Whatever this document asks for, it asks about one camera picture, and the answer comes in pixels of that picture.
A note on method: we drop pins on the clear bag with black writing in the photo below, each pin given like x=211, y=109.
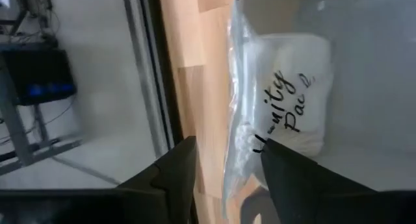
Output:
x=292, y=87

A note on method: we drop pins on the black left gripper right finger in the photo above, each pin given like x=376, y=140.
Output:
x=292, y=185

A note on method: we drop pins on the pale translucent plastic bin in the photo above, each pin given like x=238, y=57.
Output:
x=373, y=87

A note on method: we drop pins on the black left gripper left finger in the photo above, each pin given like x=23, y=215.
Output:
x=178, y=178

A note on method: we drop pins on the grey metal stand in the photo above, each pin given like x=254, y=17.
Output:
x=19, y=133

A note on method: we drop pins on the black box with blue lights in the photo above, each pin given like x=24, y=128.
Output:
x=39, y=74

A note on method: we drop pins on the black metal rig frame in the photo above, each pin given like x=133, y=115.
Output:
x=162, y=71

